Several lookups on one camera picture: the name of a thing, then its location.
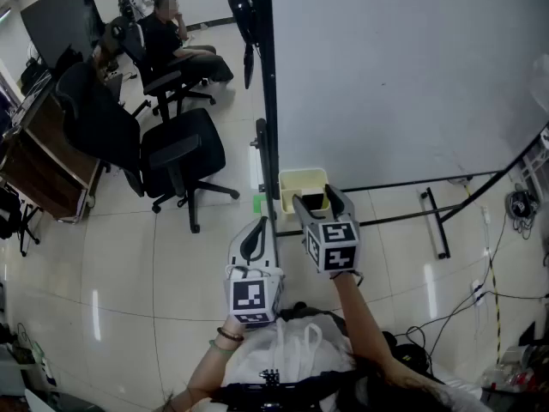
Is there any black floor cable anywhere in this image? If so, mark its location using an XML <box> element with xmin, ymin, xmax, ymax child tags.
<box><xmin>393</xmin><ymin>212</ymin><xmax>549</xmax><ymax>360</ymax></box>

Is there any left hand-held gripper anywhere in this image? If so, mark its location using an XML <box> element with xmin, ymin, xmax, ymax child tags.
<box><xmin>222</xmin><ymin>216</ymin><xmax>287</xmax><ymax>328</ymax></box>

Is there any large white board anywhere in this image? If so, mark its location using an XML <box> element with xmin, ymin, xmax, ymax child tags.
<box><xmin>244</xmin><ymin>0</ymin><xmax>549</xmax><ymax>261</ymax></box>

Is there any pale yellow plastic bin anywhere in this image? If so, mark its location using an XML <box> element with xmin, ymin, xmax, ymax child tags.
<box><xmin>278</xmin><ymin>167</ymin><xmax>330</xmax><ymax>217</ymax></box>

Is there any white power strip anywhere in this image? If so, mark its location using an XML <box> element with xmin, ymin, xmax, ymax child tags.
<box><xmin>470</xmin><ymin>278</ymin><xmax>487</xmax><ymax>308</ymax></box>

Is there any glossy black bag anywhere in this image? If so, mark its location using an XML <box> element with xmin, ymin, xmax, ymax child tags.
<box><xmin>226</xmin><ymin>0</ymin><xmax>259</xmax><ymax>47</ymax></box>

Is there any person's right forearm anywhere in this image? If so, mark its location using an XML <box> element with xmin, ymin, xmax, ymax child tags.
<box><xmin>332</xmin><ymin>271</ymin><xmax>434</xmax><ymax>392</ymax></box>

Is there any black flat panel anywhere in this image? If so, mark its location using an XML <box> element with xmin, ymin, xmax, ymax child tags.
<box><xmin>242</xmin><ymin>43</ymin><xmax>256</xmax><ymax>90</ymax></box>

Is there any white plastic bag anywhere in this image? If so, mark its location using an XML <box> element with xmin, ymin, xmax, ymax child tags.
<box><xmin>220</xmin><ymin>313</ymin><xmax>484</xmax><ymax>412</ymax></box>

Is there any brown bead bracelet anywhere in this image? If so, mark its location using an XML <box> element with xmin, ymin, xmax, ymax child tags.
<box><xmin>215</xmin><ymin>325</ymin><xmax>245</xmax><ymax>343</ymax></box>

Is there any brown wooden desk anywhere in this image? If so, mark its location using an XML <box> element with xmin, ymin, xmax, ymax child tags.
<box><xmin>0</xmin><ymin>79</ymin><xmax>106</xmax><ymax>225</ymax></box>

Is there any coiled cable bundle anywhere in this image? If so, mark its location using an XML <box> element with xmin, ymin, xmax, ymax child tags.
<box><xmin>504</xmin><ymin>188</ymin><xmax>540</xmax><ymax>240</ymax></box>

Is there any white metal rack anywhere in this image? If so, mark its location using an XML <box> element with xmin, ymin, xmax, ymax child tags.
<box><xmin>520</xmin><ymin>125</ymin><xmax>549</xmax><ymax>197</ymax></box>

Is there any black office chair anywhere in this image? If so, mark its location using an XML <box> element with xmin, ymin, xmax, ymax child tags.
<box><xmin>54</xmin><ymin>60</ymin><xmax>241</xmax><ymax>235</ymax></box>
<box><xmin>105</xmin><ymin>15</ymin><xmax>218</xmax><ymax>123</ymax></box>

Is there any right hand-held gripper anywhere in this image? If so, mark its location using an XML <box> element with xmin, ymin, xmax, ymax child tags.
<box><xmin>292</xmin><ymin>183</ymin><xmax>362</xmax><ymax>279</ymax></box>

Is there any green bracelet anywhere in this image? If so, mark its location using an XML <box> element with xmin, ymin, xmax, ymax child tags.
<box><xmin>208</xmin><ymin>338</ymin><xmax>238</xmax><ymax>354</ymax></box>

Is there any black chest camera mount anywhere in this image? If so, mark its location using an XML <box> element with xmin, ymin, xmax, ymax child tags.
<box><xmin>212</xmin><ymin>369</ymin><xmax>358</xmax><ymax>412</ymax></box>

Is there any large black screen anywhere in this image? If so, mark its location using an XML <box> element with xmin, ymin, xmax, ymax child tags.
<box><xmin>20</xmin><ymin>0</ymin><xmax>107</xmax><ymax>71</ymax></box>

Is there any person's left forearm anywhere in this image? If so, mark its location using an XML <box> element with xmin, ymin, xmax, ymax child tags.
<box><xmin>162</xmin><ymin>315</ymin><xmax>248</xmax><ymax>412</ymax></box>

